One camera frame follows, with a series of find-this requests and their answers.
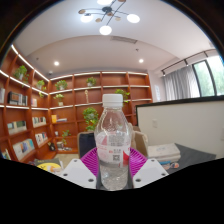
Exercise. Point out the white wall socket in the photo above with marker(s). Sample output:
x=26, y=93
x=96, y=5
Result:
x=154, y=123

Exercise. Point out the grey curtain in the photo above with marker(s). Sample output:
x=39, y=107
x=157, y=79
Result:
x=180, y=83

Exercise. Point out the dark blue chair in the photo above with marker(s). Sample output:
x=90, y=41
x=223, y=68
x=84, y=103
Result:
x=86, y=145

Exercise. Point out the clear plastic water bottle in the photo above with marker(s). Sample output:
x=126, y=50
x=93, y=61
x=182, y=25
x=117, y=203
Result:
x=112, y=143

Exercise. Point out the dark book stack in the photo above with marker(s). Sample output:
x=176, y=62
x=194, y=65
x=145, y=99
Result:
x=48, y=165

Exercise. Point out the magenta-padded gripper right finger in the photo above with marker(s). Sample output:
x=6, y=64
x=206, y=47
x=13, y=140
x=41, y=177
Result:
x=150, y=172

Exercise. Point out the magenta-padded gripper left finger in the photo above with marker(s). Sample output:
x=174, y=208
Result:
x=78, y=173

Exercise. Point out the orange wooden shelf unit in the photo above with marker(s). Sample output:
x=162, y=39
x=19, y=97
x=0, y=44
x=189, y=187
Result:
x=66, y=113

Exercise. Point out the white box stack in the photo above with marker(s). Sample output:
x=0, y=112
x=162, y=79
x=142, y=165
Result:
x=163, y=152

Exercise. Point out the glass window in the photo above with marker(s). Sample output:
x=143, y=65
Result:
x=211, y=75

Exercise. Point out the round printed badge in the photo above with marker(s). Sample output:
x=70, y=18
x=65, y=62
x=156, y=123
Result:
x=174, y=165

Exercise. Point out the ceiling air vent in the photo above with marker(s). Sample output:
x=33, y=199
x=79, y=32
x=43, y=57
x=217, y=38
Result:
x=123, y=39

